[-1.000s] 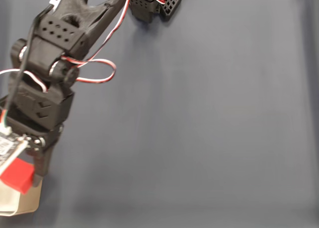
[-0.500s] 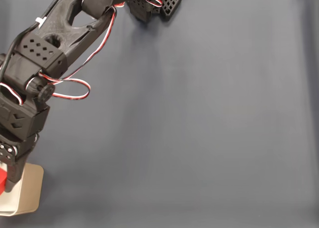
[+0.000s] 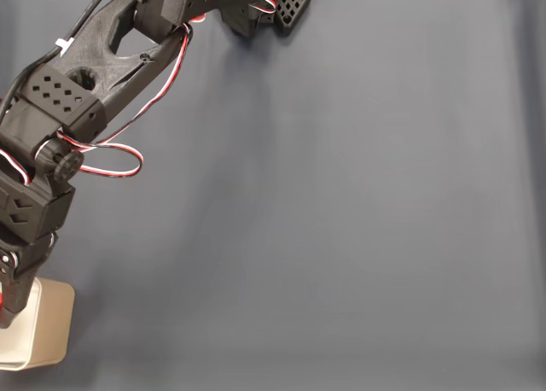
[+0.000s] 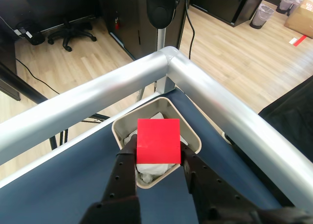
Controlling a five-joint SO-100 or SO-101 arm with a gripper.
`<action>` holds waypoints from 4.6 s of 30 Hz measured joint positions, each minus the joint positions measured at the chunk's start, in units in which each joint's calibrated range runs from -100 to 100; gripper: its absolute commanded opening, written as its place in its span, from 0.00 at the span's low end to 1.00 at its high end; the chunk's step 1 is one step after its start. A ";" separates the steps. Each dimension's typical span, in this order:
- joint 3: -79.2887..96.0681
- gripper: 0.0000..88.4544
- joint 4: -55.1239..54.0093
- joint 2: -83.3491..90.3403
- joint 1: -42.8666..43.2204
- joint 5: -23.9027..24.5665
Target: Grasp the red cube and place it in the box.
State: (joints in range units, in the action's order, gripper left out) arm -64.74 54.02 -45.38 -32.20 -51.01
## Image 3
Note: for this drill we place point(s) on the dark grey table mat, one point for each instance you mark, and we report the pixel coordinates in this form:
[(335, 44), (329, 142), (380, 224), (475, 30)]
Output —
[(298, 216)]

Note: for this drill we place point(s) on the white beige open box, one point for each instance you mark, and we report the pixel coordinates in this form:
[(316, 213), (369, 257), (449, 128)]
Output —
[(51, 322)]

